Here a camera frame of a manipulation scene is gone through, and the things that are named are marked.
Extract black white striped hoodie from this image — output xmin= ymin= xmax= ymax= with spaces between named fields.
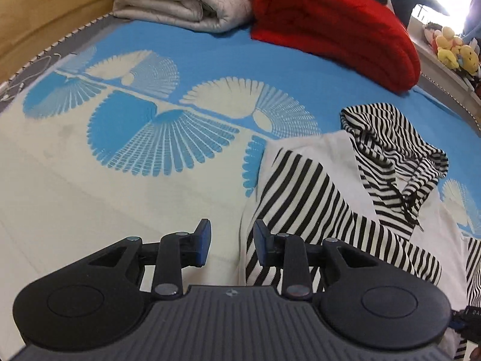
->
xmin=243 ymin=103 xmax=480 ymax=307

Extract blue cream patterned bedsheet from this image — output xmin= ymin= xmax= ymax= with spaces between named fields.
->
xmin=1 ymin=21 xmax=480 ymax=359

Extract yellow plush toys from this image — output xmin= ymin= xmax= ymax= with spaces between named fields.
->
xmin=423 ymin=22 xmax=480 ymax=81

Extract red folded blanket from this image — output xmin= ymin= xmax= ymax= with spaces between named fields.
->
xmin=251 ymin=0 xmax=421 ymax=93

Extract wooden bed frame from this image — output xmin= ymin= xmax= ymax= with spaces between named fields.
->
xmin=1 ymin=0 xmax=113 ymax=82

